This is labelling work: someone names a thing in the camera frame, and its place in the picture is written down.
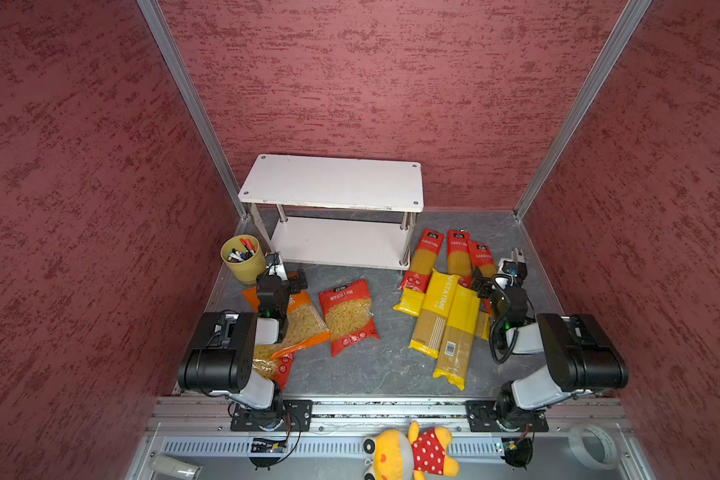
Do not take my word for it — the yellow spaghetti pack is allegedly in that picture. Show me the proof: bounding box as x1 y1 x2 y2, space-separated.
433 285 480 391
393 288 426 318
409 271 461 359

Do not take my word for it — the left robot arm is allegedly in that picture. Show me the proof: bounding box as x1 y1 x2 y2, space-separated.
177 269 308 418

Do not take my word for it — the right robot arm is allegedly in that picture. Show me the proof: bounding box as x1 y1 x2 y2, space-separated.
467 273 629 432

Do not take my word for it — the white two-tier shelf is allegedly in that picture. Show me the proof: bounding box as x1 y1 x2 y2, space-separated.
239 154 424 270

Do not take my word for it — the small white black device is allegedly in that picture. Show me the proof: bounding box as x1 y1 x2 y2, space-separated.
510 247 527 281

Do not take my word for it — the orange macaroni bag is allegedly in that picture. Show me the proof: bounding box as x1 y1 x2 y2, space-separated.
254 291 330 360

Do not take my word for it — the red spaghetti pack right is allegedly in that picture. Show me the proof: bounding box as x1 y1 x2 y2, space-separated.
468 240 498 314

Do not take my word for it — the red spaghetti pack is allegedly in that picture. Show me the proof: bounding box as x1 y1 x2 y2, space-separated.
447 230 472 288
468 240 498 314
399 229 445 293

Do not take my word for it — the yellow pen cup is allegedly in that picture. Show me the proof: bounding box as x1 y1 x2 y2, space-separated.
220 235 266 285

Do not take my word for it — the red spaghetti pack middle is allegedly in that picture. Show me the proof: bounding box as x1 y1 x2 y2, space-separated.
447 230 472 288

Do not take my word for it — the red macaroni bag left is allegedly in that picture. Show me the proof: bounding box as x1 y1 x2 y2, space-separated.
253 353 294 390

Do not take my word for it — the red macaroni bag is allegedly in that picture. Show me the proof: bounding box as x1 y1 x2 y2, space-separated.
253 353 294 390
319 279 380 357

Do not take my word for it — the red macaroni bag centre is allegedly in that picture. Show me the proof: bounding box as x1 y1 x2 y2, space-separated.
319 279 380 357

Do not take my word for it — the red spaghetti pack left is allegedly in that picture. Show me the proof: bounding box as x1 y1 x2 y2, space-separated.
399 229 445 293

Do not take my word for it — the clear tape roll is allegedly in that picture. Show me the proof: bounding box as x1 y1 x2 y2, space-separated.
568 424 621 471

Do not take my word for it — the yellow plush toy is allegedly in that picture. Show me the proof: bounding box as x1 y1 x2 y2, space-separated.
362 421 460 480

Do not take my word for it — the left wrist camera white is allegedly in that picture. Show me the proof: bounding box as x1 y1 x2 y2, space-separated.
266 252 288 280

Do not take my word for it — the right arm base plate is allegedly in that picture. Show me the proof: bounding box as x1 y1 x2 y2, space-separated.
464 400 549 434

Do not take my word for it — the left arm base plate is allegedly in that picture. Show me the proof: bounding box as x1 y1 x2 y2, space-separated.
230 399 314 433

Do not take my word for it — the right aluminium corner post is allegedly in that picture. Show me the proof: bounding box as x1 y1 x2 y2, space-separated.
514 0 652 223

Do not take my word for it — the aluminium corner post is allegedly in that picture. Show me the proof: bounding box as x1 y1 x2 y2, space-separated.
137 0 249 221
514 0 652 223

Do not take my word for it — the grey cylinder on rail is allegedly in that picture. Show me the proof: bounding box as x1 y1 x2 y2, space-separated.
149 455 203 480

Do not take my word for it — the left aluminium corner post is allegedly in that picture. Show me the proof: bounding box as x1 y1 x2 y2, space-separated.
137 0 249 221

